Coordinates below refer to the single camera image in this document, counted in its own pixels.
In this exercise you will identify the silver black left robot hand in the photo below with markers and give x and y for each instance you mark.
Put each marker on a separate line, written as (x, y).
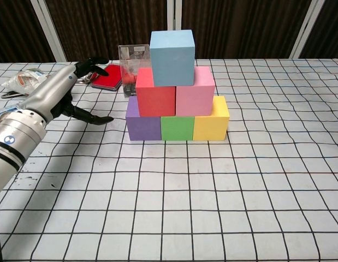
(52, 92)

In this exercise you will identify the purple foam cube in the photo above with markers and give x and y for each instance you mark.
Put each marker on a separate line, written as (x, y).
(142, 128)

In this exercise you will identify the red foam cube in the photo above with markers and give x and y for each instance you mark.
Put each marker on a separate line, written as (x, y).
(155, 99)

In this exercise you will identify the light blue foam cube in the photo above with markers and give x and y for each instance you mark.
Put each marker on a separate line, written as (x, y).
(171, 62)

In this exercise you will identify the green foam cube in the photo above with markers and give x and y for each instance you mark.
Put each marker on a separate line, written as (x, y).
(177, 128)

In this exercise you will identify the pink foam cube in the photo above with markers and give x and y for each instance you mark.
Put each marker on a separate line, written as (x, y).
(194, 98)

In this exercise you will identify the yellow foam cube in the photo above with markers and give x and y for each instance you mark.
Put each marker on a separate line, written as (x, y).
(209, 127)

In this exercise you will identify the crumpled white snack bag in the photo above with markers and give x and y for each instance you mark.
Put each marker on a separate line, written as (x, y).
(24, 82)

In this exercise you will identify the metal spoon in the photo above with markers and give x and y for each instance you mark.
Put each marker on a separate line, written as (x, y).
(85, 79)

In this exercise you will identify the small black metal clip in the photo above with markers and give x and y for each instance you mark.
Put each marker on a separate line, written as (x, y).
(9, 95)

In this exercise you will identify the white blue toothpaste tube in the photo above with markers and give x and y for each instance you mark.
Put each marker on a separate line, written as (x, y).
(5, 110)

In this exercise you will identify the red ink pad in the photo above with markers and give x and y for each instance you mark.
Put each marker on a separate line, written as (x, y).
(110, 80)

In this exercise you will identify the black stamp pieces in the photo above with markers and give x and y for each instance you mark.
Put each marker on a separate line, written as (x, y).
(130, 90)

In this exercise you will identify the red plastic stamp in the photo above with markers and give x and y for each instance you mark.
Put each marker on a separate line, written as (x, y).
(129, 77)

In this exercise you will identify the clear plastic box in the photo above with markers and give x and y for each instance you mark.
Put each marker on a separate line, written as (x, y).
(130, 60)

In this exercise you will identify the white partition frame post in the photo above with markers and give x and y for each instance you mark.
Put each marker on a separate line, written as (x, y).
(174, 13)
(48, 30)
(305, 30)

